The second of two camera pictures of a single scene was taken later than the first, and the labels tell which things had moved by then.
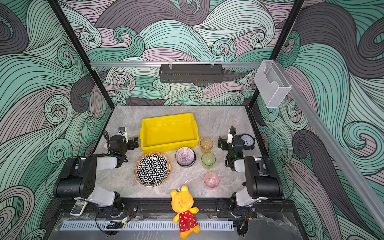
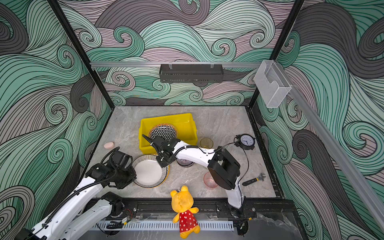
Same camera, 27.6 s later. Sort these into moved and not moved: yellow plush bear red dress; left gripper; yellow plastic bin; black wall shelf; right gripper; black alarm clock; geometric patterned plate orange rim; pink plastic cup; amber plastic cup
Moved: left gripper; geometric patterned plate orange rim; right gripper
Not moved: yellow plush bear red dress; amber plastic cup; black alarm clock; yellow plastic bin; black wall shelf; pink plastic cup
